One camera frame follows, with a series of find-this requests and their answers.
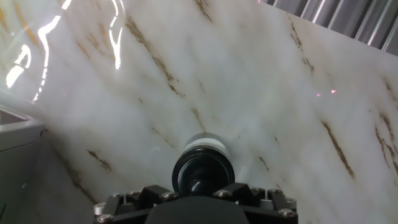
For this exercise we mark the small clear glass jar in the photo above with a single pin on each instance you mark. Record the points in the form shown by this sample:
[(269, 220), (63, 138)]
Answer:
[(203, 141)]

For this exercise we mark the white marble pattern board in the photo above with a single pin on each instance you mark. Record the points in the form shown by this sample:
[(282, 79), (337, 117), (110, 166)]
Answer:
[(248, 77)]

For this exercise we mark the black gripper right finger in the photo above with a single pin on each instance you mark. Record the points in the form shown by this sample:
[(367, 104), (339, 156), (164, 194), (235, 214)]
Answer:
[(239, 193)]

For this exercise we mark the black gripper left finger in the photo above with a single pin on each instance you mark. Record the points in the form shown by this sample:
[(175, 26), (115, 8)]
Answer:
[(155, 194)]

